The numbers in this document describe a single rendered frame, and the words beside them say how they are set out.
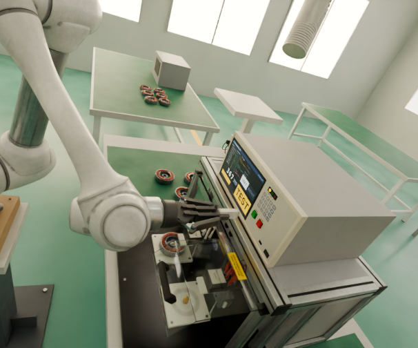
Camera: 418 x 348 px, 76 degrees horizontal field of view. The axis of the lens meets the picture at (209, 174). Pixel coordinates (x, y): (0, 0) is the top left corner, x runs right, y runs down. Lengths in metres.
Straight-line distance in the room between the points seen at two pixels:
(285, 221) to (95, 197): 0.47
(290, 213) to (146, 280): 0.61
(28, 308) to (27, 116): 1.18
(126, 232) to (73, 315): 1.45
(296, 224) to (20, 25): 0.75
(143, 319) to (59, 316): 0.94
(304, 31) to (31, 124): 1.54
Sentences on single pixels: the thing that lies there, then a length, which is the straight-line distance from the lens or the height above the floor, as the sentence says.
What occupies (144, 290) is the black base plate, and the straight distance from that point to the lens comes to 1.07.
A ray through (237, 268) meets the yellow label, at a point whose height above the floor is 1.07.
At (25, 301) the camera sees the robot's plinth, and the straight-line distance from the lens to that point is 1.95.
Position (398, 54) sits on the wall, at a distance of 8.51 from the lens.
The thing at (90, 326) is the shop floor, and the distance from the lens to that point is 1.86.
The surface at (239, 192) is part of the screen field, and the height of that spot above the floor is 1.17.
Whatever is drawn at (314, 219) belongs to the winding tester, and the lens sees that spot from 0.74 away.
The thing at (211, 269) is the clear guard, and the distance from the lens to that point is 0.80.
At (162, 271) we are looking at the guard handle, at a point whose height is 1.06.
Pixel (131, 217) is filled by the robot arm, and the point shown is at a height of 1.35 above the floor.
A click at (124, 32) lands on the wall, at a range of 5.27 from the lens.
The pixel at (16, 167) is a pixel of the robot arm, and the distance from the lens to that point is 1.15.
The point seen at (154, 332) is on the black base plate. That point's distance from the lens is 1.01.
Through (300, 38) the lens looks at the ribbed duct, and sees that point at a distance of 1.89.
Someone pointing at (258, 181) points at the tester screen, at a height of 1.27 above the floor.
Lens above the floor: 1.67
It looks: 32 degrees down
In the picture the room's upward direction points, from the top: 21 degrees clockwise
